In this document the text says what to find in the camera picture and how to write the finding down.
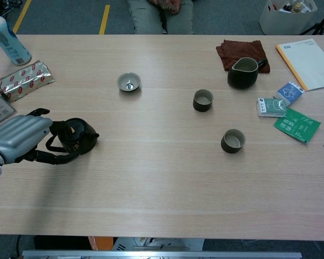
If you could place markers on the white storage bin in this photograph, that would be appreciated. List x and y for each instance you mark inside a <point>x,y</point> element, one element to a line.
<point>286,23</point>

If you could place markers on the silver and black left robot hand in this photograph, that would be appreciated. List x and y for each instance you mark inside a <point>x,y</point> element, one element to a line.
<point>19,137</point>

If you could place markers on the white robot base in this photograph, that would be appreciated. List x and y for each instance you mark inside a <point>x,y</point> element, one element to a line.
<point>156,242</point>

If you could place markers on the black tripod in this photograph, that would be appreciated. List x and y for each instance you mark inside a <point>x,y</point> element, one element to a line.
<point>317,27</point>

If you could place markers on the orange object under table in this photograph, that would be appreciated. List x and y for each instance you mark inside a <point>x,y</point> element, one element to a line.
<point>97,242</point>

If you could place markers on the white notebook with yellow edge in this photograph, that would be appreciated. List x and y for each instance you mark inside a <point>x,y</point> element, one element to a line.
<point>310,64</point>

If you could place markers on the clear plastic bottle blue label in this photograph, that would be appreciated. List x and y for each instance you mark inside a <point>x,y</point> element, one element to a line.
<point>8,40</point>

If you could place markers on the grey-green tea packet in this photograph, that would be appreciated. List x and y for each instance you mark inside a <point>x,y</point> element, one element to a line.
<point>270,108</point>

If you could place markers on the green tea sachet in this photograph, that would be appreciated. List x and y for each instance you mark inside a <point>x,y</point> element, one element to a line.
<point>299,125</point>

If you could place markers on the aluminium rail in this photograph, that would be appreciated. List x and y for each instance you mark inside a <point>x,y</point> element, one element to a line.
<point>151,255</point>

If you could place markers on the gold foil bag red print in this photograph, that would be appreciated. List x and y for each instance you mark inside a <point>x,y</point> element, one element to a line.
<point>24,81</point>

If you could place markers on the dark ceramic pouring pitcher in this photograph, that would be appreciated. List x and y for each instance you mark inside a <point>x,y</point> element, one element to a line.
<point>241,79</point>

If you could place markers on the seated person in grey trousers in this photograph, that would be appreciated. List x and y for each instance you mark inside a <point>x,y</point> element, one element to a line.
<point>143,21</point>

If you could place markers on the dark ceramic tea cup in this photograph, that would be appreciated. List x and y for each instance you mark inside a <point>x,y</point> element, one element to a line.
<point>232,149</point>
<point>202,106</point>

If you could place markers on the blue and white tea packet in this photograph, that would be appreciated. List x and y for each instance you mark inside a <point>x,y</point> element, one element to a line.
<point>289,93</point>

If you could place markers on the brown folded cloth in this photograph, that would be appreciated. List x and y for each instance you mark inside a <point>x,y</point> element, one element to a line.
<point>240,50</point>

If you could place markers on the grey-green shallow tea bowl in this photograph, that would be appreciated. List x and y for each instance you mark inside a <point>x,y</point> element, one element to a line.
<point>124,81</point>

